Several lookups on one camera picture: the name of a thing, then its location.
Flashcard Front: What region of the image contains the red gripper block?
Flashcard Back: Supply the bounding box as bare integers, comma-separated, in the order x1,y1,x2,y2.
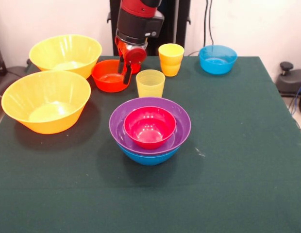
114,35,149,85

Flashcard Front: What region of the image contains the red cup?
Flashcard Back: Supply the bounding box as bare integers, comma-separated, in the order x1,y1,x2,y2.
131,62,142,75

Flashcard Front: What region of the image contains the small red-orange bowl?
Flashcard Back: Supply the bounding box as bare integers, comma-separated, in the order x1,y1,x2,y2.
91,59,132,93

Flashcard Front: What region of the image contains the small pink bowl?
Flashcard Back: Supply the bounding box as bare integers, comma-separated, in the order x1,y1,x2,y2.
123,106,177,150

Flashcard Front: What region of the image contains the purple bowl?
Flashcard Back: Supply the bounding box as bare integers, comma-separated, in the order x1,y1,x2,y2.
109,97,192,156

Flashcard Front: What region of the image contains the pale yellow translucent cup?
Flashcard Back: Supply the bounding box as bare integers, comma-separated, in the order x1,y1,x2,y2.
135,69,166,99

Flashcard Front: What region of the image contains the yellow stepped cup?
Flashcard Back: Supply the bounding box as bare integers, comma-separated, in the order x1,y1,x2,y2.
158,43,185,77

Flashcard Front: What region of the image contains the large orange bowl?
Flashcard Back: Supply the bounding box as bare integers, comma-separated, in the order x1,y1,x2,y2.
1,70,92,134
29,34,103,80

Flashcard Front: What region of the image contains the small light blue bowl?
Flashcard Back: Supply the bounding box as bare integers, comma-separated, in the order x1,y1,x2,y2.
198,45,238,75

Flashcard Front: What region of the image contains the black tripod base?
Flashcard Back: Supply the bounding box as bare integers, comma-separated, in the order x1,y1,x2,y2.
278,62,301,98
0,59,32,95

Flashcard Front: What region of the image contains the dark green table cloth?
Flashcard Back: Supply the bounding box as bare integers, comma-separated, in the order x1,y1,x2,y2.
0,55,301,233

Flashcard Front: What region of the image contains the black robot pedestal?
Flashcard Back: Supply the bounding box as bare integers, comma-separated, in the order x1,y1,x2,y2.
107,0,191,57

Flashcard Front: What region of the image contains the black wall cable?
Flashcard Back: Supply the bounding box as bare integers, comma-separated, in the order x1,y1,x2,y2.
203,0,215,46

